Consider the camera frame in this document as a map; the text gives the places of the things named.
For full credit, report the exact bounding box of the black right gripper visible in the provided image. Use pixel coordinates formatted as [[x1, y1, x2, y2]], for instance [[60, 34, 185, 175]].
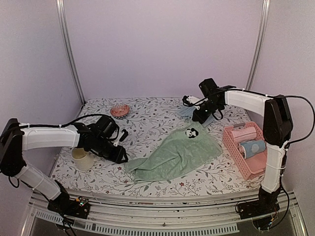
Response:
[[192, 99, 222, 124]]

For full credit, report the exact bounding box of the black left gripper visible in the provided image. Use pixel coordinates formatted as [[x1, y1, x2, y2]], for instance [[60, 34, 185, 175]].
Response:
[[94, 136, 129, 164]]

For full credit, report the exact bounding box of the green panda towel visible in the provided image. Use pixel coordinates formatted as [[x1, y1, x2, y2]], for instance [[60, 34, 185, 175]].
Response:
[[125, 122, 223, 182]]

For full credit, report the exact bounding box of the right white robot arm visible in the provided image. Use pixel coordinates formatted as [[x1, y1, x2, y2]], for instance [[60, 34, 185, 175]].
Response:
[[183, 78, 293, 194]]

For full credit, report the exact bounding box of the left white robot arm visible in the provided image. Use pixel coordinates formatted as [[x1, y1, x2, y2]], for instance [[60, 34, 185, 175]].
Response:
[[0, 115, 128, 213]]

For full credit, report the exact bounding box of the light blue rolled towel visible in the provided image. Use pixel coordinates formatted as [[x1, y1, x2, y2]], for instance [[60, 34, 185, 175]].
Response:
[[177, 106, 215, 127]]

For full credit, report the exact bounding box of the pink rolled towel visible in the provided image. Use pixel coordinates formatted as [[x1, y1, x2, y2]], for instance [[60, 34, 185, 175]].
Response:
[[231, 127, 263, 143]]

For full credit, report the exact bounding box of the cream ceramic mug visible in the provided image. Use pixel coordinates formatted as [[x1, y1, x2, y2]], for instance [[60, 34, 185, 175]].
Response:
[[71, 148, 95, 172]]

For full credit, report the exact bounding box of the blue rolled towel in basket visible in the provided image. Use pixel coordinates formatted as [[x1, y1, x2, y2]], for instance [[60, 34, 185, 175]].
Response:
[[239, 140, 266, 159]]

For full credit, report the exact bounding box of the pink plastic basket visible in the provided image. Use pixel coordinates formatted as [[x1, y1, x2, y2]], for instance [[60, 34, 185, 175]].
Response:
[[222, 121, 267, 180]]

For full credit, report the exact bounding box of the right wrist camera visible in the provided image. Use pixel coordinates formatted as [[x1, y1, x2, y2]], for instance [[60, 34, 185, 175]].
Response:
[[182, 95, 200, 107]]

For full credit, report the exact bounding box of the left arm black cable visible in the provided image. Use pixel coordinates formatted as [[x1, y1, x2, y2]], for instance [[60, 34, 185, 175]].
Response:
[[17, 114, 104, 130]]

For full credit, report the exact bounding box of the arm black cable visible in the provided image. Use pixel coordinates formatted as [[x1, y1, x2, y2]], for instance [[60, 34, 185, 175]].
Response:
[[280, 95, 315, 146], [17, 114, 104, 130]]

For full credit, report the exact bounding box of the aluminium front rail frame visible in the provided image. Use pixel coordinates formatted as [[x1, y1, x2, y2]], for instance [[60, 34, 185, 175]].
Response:
[[22, 189, 308, 236]]

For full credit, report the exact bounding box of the right aluminium corner post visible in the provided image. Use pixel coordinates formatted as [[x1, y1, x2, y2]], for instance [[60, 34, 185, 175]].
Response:
[[245, 0, 270, 90]]

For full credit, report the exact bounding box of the aluminium corner post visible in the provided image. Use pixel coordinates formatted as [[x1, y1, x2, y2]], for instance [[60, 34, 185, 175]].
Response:
[[56, 0, 86, 106], [245, 0, 270, 90]]

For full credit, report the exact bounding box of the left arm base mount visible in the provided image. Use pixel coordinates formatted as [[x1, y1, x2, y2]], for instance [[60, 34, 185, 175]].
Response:
[[47, 192, 91, 219]]

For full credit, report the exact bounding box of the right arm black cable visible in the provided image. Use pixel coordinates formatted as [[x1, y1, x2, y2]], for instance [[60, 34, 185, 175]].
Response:
[[280, 95, 315, 146]]

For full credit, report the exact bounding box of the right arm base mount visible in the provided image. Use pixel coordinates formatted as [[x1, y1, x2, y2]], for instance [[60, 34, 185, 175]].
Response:
[[235, 197, 280, 219]]

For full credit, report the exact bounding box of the left aluminium corner post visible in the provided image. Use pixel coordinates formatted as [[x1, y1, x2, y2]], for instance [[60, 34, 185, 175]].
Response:
[[56, 0, 86, 106]]

